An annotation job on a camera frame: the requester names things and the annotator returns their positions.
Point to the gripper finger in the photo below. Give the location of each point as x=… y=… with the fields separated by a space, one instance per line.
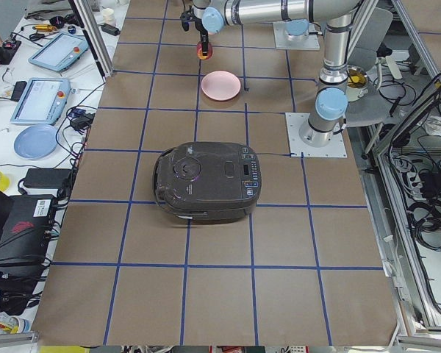
x=204 y=50

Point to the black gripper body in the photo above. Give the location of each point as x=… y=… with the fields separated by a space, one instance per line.
x=203 y=37

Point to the red apple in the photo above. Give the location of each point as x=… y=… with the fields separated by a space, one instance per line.
x=198 y=51

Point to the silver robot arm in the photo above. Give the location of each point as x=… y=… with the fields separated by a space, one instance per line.
x=210 y=17

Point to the pink plate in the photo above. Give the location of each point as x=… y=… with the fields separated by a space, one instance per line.
x=220 y=85

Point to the blue plate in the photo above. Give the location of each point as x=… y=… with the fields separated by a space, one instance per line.
x=36 y=141

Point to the far teach pendant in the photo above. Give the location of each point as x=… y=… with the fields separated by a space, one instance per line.
x=60 y=53

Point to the teach pendant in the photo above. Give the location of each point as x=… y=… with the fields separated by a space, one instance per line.
x=60 y=53
x=42 y=101

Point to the dark grey rice cooker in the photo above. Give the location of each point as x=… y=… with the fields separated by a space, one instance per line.
x=207 y=181

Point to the near teach pendant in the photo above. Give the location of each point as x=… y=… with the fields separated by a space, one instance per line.
x=42 y=101

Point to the black power adapter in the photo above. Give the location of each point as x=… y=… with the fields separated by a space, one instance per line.
x=46 y=178

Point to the black computer box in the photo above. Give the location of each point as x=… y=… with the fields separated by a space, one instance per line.
x=25 y=225

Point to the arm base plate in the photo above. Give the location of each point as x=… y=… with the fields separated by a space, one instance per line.
x=304 y=141
x=296 y=35

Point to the aluminium frame post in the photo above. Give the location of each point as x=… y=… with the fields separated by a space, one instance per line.
x=85 y=18

